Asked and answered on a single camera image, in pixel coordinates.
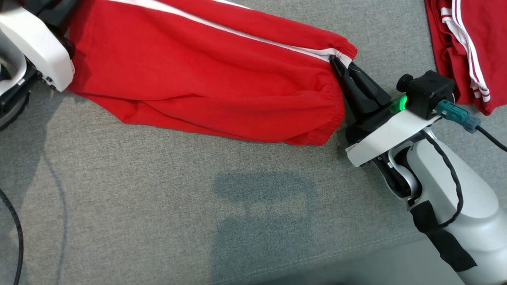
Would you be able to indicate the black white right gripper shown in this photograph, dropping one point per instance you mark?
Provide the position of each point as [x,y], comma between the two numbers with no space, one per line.
[384,136]

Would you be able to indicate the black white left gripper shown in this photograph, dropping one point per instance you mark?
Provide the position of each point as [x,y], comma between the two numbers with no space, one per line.
[39,47]

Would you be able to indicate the red jersey with white trim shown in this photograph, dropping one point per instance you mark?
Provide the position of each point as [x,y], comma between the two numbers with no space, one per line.
[489,39]

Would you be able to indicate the red trousers with white stripe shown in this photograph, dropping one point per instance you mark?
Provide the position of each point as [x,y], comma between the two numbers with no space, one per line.
[198,79]

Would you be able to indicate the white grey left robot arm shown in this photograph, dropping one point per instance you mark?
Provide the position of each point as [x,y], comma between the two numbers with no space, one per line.
[12,99]

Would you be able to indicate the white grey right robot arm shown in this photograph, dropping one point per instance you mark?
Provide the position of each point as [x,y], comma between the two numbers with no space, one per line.
[475,213]

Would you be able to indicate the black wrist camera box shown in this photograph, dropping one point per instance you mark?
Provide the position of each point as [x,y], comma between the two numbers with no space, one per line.
[429,91]

